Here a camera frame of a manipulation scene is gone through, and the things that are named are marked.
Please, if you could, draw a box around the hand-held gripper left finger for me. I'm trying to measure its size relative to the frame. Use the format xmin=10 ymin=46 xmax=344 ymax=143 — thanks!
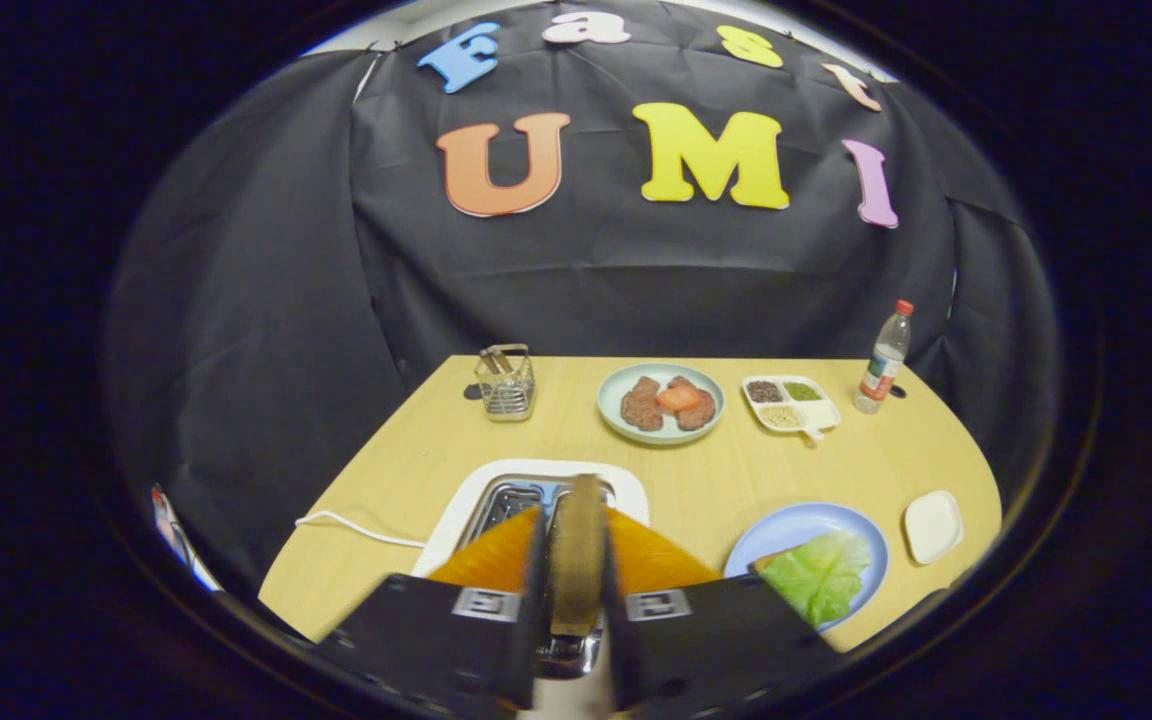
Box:
xmin=314 ymin=505 xmax=552 ymax=716

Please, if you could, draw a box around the metal wire holder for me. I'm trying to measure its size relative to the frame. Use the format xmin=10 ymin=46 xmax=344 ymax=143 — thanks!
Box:
xmin=474 ymin=344 xmax=537 ymax=423

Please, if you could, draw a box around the white divided seasoning tray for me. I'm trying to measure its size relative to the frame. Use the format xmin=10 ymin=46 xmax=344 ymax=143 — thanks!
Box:
xmin=741 ymin=374 xmax=843 ymax=444

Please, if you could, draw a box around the brown meat patty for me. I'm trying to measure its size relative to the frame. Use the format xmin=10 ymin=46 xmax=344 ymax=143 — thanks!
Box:
xmin=669 ymin=375 xmax=718 ymax=432
xmin=620 ymin=376 xmax=665 ymax=433

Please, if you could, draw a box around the brown toast slice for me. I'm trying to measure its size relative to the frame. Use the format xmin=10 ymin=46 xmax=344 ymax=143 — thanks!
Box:
xmin=548 ymin=473 xmax=609 ymax=638

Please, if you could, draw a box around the pale green plate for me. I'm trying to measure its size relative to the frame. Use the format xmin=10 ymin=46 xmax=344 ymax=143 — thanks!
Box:
xmin=597 ymin=362 xmax=726 ymax=446

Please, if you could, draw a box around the white toaster cable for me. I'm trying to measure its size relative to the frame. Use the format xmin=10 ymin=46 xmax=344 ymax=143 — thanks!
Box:
xmin=294 ymin=510 xmax=429 ymax=550

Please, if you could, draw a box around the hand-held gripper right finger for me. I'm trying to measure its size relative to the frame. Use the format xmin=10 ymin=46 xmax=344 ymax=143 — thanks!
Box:
xmin=599 ymin=505 xmax=844 ymax=719

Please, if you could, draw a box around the blue plate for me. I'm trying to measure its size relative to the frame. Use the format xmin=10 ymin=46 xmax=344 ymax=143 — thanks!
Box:
xmin=724 ymin=501 xmax=890 ymax=633

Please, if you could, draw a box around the clear bottle red cap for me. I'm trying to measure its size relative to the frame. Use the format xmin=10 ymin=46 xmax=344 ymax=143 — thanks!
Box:
xmin=853 ymin=300 xmax=915 ymax=415

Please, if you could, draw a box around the green lettuce leaf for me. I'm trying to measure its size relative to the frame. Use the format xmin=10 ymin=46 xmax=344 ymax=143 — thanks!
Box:
xmin=756 ymin=530 xmax=874 ymax=629

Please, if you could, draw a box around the small white dish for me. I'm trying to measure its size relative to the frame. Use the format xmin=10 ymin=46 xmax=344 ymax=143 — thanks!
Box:
xmin=902 ymin=490 xmax=965 ymax=566

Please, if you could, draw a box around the white toaster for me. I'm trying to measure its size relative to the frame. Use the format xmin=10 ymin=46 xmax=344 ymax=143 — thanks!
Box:
xmin=412 ymin=459 xmax=651 ymax=681

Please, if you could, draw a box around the black backdrop cloth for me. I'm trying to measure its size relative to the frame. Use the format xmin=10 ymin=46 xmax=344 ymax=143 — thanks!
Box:
xmin=106 ymin=0 xmax=1062 ymax=601

